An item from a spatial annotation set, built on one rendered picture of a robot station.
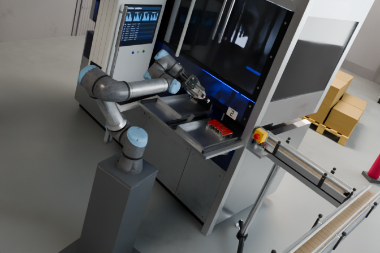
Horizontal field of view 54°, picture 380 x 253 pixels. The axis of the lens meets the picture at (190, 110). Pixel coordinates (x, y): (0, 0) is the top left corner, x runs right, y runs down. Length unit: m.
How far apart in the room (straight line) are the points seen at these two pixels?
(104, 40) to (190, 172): 1.20
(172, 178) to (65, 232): 0.93
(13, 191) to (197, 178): 1.36
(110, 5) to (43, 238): 1.60
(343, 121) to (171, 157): 3.14
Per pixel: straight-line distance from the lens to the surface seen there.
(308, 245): 1.97
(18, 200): 3.04
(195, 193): 3.03
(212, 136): 2.54
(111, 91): 1.74
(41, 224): 2.88
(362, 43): 10.22
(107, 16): 2.67
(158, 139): 3.20
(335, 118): 5.66
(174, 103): 2.80
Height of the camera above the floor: 2.08
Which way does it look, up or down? 26 degrees down
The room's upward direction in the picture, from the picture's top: 19 degrees clockwise
